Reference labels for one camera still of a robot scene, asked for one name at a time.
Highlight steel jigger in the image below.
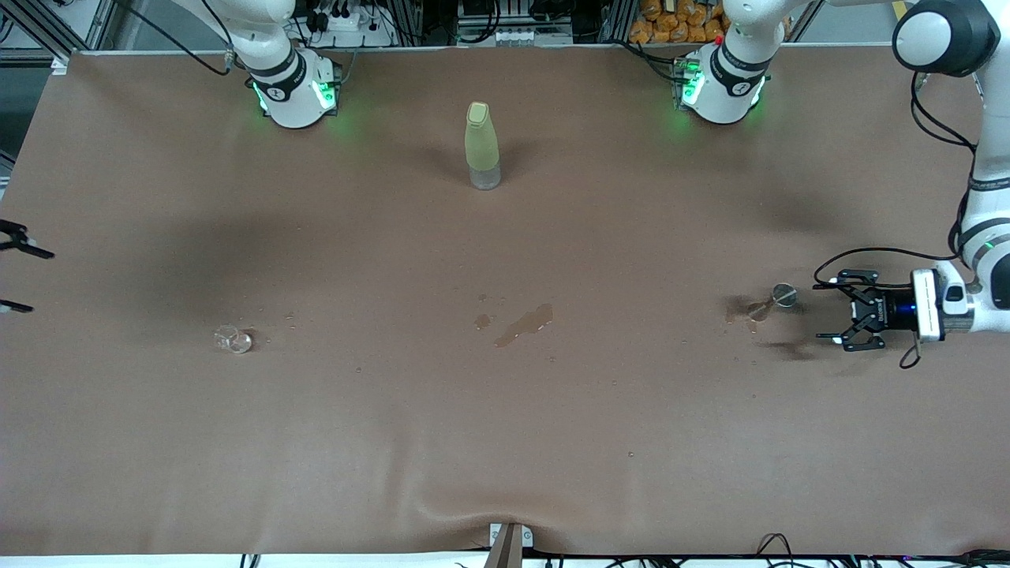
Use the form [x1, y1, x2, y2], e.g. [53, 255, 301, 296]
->
[746, 282, 798, 323]

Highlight clear glass measuring cup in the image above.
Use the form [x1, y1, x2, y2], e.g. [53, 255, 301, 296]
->
[213, 323, 255, 354]

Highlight orange snack bags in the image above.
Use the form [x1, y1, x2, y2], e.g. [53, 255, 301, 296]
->
[629, 0, 731, 44]

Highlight large brown liquid puddle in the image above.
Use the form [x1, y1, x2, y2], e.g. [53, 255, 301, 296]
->
[494, 304, 555, 349]

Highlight white power strip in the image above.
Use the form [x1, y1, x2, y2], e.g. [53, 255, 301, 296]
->
[304, 4, 395, 48]

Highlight yellow-green frosted bottle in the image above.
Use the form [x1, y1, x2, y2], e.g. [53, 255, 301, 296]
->
[464, 101, 503, 191]

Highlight white port strip device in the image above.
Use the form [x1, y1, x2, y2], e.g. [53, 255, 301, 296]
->
[458, 26, 573, 47]

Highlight aluminium frame post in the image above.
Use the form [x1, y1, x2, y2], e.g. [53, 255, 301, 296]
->
[0, 0, 119, 77]

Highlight black cable loop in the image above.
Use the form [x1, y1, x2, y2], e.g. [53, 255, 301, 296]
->
[756, 533, 795, 566]

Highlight metal table edge bracket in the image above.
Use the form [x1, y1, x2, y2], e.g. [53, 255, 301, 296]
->
[488, 522, 534, 568]

